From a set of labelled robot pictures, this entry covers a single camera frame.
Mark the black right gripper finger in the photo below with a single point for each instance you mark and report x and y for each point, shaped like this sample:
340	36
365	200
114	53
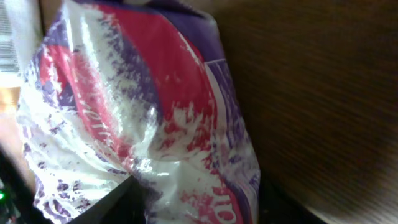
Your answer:
123	205

